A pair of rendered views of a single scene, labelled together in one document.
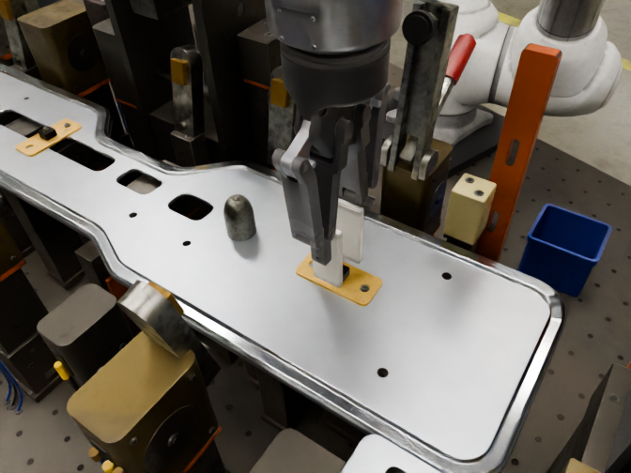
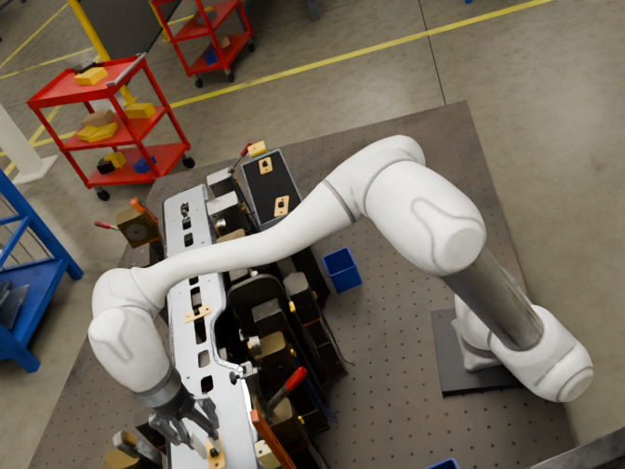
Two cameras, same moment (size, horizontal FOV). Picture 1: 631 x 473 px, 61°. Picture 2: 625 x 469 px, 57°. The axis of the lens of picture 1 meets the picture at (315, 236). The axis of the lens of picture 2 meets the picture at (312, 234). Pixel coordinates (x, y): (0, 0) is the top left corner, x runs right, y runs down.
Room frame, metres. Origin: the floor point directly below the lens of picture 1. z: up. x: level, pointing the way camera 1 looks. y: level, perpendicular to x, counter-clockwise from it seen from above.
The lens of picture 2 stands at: (0.20, -0.89, 2.07)
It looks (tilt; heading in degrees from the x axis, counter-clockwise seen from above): 38 degrees down; 54
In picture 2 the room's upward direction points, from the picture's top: 23 degrees counter-clockwise
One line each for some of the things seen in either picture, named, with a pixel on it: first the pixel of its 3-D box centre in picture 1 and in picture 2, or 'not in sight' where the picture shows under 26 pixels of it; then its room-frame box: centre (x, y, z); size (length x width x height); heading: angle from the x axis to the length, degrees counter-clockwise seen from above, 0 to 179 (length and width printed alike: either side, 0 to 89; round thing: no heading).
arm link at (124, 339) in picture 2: not in sight; (126, 341); (0.36, -0.01, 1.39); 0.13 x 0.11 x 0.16; 65
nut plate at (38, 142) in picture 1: (48, 133); (196, 312); (0.63, 0.36, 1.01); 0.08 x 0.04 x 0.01; 144
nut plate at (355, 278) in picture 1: (338, 273); (214, 452); (0.35, -0.02, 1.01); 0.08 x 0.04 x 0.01; 55
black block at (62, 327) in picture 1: (110, 398); (167, 446); (0.32, 0.25, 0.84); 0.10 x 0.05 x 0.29; 144
